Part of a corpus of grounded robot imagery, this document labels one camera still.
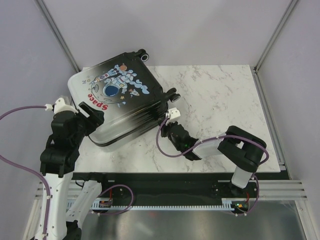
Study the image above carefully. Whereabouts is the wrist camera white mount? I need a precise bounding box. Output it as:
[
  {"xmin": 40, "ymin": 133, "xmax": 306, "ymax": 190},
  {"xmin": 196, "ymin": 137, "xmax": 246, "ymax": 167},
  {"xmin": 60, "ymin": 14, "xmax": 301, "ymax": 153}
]
[
  {"xmin": 44, "ymin": 97, "xmax": 79, "ymax": 115},
  {"xmin": 165, "ymin": 107, "xmax": 181, "ymax": 121}
]

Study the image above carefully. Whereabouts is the left aluminium frame post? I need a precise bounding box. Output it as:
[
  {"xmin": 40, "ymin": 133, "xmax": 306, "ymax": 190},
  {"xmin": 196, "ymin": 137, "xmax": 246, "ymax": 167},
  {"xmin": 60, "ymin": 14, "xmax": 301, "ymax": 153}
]
[{"xmin": 34, "ymin": 0, "xmax": 81, "ymax": 73}]

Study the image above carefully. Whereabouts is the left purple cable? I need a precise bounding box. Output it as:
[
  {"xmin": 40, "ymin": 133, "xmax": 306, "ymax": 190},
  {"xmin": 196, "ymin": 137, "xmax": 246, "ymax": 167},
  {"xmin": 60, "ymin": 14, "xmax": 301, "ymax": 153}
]
[{"xmin": 0, "ymin": 104, "xmax": 134, "ymax": 238}]

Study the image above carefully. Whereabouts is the aluminium frame post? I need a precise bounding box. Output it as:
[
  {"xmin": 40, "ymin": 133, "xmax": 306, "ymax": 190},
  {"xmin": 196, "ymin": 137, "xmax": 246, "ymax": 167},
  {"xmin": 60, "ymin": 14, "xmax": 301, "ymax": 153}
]
[
  {"xmin": 252, "ymin": 0, "xmax": 300, "ymax": 75},
  {"xmin": 34, "ymin": 0, "xmax": 81, "ymax": 73}
]

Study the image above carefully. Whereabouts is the white suitcase with dark lining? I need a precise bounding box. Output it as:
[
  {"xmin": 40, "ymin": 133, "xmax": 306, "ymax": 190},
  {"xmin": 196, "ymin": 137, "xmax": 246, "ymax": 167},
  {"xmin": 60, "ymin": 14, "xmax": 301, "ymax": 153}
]
[{"xmin": 67, "ymin": 49, "xmax": 181, "ymax": 147}]

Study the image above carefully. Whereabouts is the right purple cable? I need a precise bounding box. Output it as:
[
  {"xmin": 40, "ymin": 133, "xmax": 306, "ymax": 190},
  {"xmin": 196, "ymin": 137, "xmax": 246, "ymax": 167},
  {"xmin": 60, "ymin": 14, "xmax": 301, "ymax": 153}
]
[{"xmin": 155, "ymin": 117, "xmax": 270, "ymax": 217}]

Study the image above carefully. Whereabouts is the light blue cable duct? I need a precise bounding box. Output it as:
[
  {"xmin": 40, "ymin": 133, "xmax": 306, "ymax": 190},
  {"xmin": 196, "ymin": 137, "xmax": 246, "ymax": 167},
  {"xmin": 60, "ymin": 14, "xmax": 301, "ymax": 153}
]
[{"xmin": 91, "ymin": 198, "xmax": 248, "ymax": 210}]

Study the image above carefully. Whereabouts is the purple cable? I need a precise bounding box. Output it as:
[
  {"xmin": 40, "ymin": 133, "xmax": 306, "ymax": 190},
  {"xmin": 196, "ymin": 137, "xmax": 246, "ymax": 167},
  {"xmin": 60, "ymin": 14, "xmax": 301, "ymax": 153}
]
[
  {"xmin": 155, "ymin": 117, "xmax": 270, "ymax": 217},
  {"xmin": 0, "ymin": 104, "xmax": 134, "ymax": 238}
]

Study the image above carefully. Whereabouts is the right aluminium frame post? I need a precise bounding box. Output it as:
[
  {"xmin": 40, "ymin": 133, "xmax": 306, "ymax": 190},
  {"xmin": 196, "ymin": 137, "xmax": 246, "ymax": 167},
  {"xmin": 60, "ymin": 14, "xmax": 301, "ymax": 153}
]
[{"xmin": 252, "ymin": 0, "xmax": 300, "ymax": 75}]

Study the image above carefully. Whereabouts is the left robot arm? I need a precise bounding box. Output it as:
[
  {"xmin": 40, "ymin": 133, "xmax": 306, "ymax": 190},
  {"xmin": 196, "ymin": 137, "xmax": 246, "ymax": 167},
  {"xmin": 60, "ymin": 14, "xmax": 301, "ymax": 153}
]
[{"xmin": 34, "ymin": 98, "xmax": 110, "ymax": 240}]

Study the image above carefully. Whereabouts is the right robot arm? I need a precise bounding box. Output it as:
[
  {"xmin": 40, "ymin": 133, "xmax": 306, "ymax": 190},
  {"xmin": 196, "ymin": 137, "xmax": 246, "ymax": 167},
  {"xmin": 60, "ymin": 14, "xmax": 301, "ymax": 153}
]
[{"xmin": 156, "ymin": 119, "xmax": 270, "ymax": 197}]

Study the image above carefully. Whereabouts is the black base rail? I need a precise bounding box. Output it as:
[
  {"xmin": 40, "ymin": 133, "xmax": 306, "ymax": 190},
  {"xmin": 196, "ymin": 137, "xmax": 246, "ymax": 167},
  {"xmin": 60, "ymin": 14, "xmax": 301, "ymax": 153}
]
[{"xmin": 72, "ymin": 172, "xmax": 266, "ymax": 208}]

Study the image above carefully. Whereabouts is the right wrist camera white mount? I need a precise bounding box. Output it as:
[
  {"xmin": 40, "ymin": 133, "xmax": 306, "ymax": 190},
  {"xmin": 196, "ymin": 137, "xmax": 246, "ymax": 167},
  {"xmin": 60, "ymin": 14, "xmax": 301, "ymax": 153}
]
[{"xmin": 165, "ymin": 107, "xmax": 181, "ymax": 121}]

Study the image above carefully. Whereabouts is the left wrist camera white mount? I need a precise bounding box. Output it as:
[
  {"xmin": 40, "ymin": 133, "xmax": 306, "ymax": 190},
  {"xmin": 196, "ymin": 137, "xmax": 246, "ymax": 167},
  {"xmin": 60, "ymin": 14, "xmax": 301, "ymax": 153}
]
[{"xmin": 44, "ymin": 97, "xmax": 79, "ymax": 115}]

